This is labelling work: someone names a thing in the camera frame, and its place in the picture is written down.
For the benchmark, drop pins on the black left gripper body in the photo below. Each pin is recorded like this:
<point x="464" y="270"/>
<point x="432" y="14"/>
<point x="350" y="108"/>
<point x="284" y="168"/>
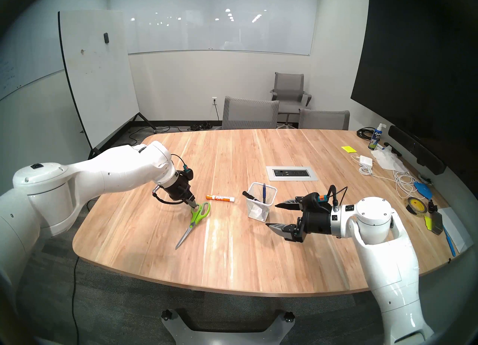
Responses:
<point x="179" y="189"/>

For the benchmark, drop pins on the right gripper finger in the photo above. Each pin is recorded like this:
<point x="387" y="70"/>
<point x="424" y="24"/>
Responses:
<point x="291" y="233"/>
<point x="295" y="204"/>

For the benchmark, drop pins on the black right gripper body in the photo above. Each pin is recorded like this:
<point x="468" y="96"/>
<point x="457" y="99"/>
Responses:
<point x="317" y="223"/>

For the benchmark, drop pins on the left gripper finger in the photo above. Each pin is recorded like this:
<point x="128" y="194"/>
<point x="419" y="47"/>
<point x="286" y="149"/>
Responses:
<point x="192" y="201"/>
<point x="188" y="203"/>

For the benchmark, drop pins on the blue ballpoint pen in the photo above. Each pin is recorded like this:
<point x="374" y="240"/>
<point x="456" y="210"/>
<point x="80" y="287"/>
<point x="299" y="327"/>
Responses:
<point x="264" y="193"/>

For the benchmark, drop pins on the white mesh pen holder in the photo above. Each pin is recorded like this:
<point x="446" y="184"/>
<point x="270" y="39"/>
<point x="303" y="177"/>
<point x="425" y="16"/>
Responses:
<point x="259" y="213"/>

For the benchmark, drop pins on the black permanent marker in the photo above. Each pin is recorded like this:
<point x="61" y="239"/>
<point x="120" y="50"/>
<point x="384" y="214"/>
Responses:
<point x="249" y="195"/>

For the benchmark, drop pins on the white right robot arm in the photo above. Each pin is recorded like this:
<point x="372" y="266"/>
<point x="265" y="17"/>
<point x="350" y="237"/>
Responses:
<point x="388" y="265"/>

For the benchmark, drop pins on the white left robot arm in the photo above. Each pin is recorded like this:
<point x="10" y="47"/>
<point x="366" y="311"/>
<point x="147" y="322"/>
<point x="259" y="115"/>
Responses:
<point x="74" y="180"/>

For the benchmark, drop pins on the orange white Expo marker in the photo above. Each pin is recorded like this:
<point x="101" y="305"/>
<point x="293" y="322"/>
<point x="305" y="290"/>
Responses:
<point x="220" y="198"/>

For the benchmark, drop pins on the grey table outlet panel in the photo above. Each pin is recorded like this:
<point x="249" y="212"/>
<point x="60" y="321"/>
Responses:
<point x="291" y="173"/>

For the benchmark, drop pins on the yellow sticky note pad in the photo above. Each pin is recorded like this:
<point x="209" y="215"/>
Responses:
<point x="348" y="149"/>

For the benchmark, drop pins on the white power adapter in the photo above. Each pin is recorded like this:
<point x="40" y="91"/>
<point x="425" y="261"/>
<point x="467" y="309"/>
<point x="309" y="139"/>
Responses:
<point x="366" y="161"/>

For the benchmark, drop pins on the grey mesh office chair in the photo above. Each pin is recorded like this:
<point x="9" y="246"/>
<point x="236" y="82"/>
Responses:
<point x="325" y="120"/>
<point x="250" y="114"/>

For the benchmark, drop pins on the crumpled white tissue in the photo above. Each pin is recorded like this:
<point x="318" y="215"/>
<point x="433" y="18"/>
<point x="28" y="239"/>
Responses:
<point x="386" y="159"/>

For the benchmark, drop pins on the yellow black tape roll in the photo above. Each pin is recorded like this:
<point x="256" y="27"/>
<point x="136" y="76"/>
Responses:
<point x="415" y="203"/>

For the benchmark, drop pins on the Expo cleaner spray bottle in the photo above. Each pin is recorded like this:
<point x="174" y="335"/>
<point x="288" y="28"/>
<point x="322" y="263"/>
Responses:
<point x="374" y="140"/>

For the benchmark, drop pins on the small yellow note piece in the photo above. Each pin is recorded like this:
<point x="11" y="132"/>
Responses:
<point x="428" y="223"/>

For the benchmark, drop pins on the blue flat object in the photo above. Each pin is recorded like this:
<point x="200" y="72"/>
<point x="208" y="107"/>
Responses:
<point x="424" y="190"/>

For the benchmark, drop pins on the grey office chair with armrests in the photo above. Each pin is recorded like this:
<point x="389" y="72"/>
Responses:
<point x="288" y="86"/>

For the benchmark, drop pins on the dark grey small box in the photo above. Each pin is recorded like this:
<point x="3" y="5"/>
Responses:
<point x="437" y="221"/>

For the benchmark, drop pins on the black video sound bar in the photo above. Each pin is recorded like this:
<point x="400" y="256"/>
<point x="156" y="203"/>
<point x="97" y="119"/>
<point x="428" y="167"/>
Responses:
<point x="414" y="148"/>

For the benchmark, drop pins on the white paper sheet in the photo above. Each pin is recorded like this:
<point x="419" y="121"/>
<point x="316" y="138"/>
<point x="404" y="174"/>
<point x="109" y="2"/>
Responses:
<point x="457" y="228"/>

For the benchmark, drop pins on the rolling whiteboard on stand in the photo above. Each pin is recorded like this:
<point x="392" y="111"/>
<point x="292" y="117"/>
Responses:
<point x="97" y="75"/>

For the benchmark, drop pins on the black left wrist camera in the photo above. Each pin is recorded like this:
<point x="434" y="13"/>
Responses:
<point x="187" y="175"/>

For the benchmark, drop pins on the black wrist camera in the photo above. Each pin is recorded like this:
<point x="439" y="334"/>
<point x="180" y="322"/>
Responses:
<point x="187" y="175"/>
<point x="312" y="200"/>

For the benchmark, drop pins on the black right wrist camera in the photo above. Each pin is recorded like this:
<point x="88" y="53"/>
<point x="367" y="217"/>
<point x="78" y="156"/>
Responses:
<point x="312" y="200"/>

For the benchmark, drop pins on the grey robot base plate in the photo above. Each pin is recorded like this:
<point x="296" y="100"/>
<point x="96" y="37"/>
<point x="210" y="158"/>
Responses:
<point x="227" y="336"/>

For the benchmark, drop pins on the large wall glass board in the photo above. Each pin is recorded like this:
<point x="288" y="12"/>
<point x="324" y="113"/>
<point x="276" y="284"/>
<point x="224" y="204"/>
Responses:
<point x="216" y="30"/>

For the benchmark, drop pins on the large black wall screen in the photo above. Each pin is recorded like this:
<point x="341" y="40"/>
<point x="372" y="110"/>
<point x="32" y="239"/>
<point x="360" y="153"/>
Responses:
<point x="410" y="67"/>

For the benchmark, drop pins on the side wall glass board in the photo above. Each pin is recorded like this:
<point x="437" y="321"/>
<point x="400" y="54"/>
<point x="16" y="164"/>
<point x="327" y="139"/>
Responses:
<point x="18" y="67"/>

